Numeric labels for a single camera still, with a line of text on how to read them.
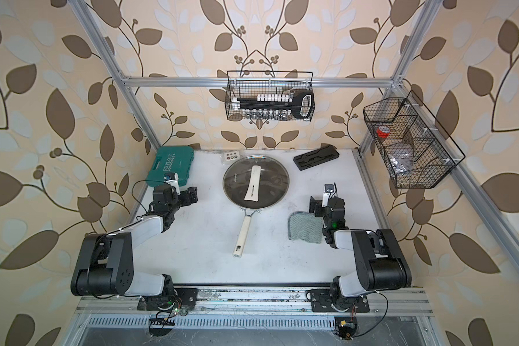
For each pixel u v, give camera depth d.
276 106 0.85
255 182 0.91
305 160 1.15
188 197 0.84
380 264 0.44
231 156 1.15
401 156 0.73
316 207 0.85
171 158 1.11
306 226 0.90
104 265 0.44
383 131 0.87
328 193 0.80
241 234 0.79
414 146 0.75
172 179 0.82
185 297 0.75
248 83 0.91
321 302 0.74
